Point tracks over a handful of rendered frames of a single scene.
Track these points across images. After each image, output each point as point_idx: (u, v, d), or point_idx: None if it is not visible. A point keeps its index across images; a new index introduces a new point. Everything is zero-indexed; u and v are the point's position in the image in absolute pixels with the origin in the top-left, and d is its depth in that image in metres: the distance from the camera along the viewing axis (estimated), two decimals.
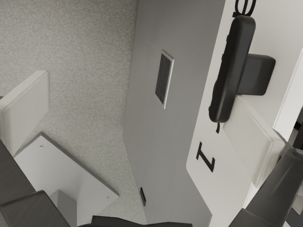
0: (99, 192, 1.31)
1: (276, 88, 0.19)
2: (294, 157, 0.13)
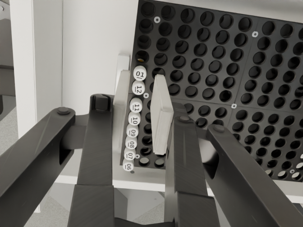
0: (148, 192, 1.43)
1: (19, 91, 0.25)
2: (182, 125, 0.14)
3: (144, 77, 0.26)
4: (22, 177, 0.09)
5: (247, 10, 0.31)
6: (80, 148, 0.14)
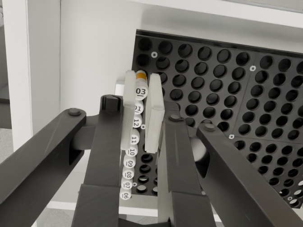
0: None
1: (16, 125, 0.25)
2: (172, 123, 0.14)
3: (141, 111, 0.25)
4: (30, 177, 0.09)
5: (245, 38, 0.31)
6: (90, 149, 0.15)
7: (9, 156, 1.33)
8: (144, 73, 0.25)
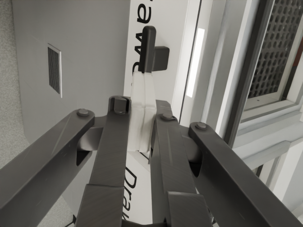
0: None
1: (172, 64, 0.32)
2: (165, 122, 0.14)
3: None
4: (37, 177, 0.09)
5: None
6: None
7: None
8: None
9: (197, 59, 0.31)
